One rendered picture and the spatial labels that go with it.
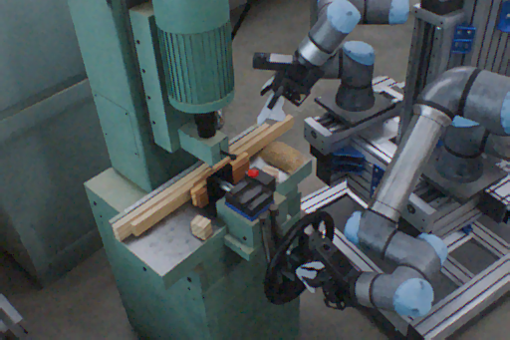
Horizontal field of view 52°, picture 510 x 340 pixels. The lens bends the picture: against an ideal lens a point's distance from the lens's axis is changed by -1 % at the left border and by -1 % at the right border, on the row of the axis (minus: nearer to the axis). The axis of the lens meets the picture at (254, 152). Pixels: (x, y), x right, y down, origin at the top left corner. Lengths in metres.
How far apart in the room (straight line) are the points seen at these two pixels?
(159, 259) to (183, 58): 0.51
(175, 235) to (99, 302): 1.13
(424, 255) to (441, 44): 0.80
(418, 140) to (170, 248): 0.68
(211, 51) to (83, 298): 1.58
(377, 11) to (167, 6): 0.50
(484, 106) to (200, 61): 0.64
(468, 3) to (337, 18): 0.63
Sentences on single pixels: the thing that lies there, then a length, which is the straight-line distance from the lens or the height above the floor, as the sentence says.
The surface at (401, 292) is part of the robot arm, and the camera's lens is 1.12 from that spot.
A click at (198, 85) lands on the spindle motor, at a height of 1.28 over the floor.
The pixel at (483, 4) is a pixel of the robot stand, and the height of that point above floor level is 1.29.
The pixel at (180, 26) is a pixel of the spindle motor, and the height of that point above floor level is 1.43.
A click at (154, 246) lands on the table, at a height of 0.90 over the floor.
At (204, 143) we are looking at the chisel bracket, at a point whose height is 1.07.
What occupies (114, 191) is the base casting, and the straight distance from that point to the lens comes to 1.76.
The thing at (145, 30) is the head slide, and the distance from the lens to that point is 1.35.
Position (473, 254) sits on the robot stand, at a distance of 2.40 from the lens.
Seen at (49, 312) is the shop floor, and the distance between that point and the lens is 2.56.
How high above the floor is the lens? 1.94
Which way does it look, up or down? 38 degrees down
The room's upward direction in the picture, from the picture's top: 3 degrees counter-clockwise
